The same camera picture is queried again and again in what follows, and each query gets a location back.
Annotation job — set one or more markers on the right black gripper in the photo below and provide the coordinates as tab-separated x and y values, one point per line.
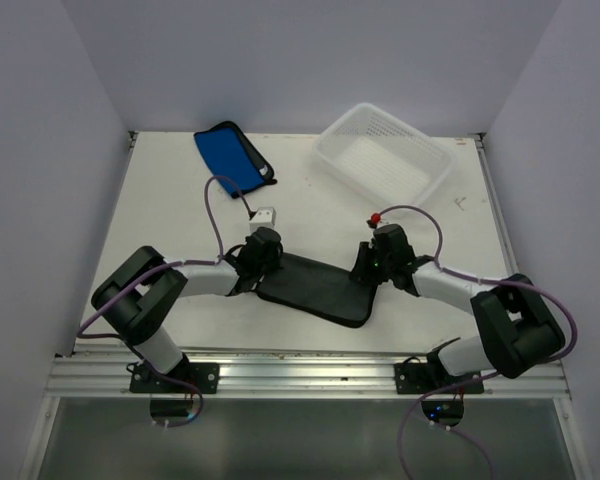
360	272

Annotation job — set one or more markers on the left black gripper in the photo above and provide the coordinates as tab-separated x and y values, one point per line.
275	262

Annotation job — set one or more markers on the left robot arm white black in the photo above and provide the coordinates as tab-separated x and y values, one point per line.
136	299

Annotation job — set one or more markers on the white plastic mesh basket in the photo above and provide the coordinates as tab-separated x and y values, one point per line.
383	158

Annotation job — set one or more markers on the purple and black towel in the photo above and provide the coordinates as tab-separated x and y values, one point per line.
319	289

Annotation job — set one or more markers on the blue and black towel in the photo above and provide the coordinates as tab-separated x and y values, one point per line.
229	154

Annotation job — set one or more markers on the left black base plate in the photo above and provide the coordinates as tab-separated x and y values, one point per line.
202	375

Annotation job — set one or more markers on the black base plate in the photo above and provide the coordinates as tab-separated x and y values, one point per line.
415	377
202	375

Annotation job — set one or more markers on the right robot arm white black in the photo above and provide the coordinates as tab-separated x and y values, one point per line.
516	329

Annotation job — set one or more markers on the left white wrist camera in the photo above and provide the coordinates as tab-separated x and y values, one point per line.
263	217

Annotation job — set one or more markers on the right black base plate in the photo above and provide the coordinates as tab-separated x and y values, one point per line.
415	377

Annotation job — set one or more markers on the aluminium mounting rail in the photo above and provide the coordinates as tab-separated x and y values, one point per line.
100	371

